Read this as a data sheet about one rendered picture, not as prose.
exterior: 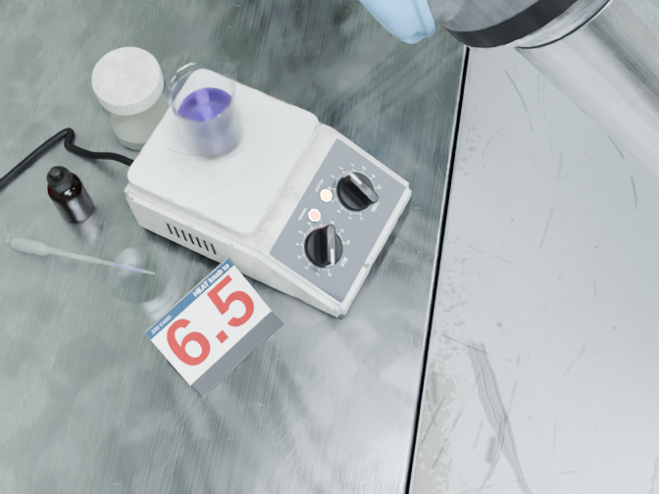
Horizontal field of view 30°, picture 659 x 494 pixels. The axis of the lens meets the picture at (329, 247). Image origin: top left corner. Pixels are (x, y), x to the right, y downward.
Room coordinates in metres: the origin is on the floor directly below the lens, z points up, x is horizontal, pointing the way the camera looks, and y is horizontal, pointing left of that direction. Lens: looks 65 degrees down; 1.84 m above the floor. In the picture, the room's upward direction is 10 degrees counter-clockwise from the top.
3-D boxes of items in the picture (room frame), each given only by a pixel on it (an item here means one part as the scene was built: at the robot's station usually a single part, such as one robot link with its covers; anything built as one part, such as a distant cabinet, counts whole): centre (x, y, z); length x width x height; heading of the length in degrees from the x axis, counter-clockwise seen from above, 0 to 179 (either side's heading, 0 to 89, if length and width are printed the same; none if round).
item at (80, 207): (0.52, 0.21, 0.93); 0.03 x 0.03 x 0.07
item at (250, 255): (0.49, 0.05, 0.94); 0.22 x 0.13 x 0.08; 53
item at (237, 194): (0.51, 0.07, 0.98); 0.12 x 0.12 x 0.01; 53
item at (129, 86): (0.60, 0.14, 0.94); 0.06 x 0.06 x 0.08
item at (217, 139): (0.52, 0.07, 1.02); 0.06 x 0.05 x 0.08; 120
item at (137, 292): (0.44, 0.16, 0.91); 0.06 x 0.06 x 0.02
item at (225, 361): (0.38, 0.10, 0.92); 0.09 x 0.06 x 0.04; 126
